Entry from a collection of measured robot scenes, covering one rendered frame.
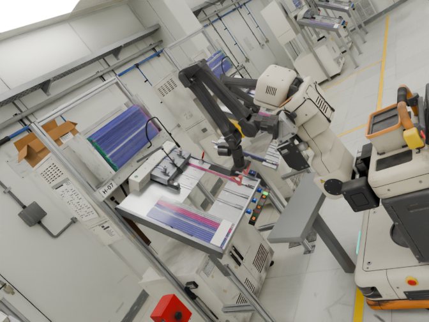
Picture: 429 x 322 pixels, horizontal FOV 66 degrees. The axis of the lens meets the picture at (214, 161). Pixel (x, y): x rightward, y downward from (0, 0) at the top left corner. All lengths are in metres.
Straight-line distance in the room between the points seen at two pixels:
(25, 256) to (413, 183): 3.00
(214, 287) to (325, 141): 1.18
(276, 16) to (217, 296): 5.13
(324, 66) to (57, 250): 5.14
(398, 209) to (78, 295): 2.86
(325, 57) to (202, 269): 4.95
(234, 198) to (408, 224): 1.04
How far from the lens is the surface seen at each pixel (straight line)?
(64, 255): 3.55
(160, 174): 2.24
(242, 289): 2.02
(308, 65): 6.52
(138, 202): 2.15
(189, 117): 3.31
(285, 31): 6.45
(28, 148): 2.41
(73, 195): 2.34
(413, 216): 1.64
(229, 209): 2.13
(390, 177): 1.52
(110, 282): 3.72
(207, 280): 2.24
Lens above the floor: 1.59
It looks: 14 degrees down
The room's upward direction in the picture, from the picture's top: 37 degrees counter-clockwise
